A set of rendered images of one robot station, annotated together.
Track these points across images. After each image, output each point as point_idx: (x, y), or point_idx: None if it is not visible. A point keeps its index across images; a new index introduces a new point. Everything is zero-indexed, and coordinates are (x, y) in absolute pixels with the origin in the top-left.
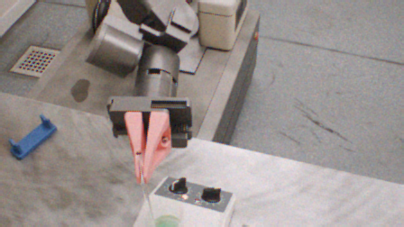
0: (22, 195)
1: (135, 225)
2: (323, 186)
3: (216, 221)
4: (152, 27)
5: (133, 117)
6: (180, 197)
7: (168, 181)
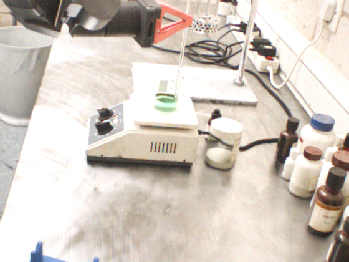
0: (151, 255)
1: (166, 121)
2: (58, 96)
3: (138, 93)
4: (49, 0)
5: (160, 2)
6: (118, 121)
7: (96, 140)
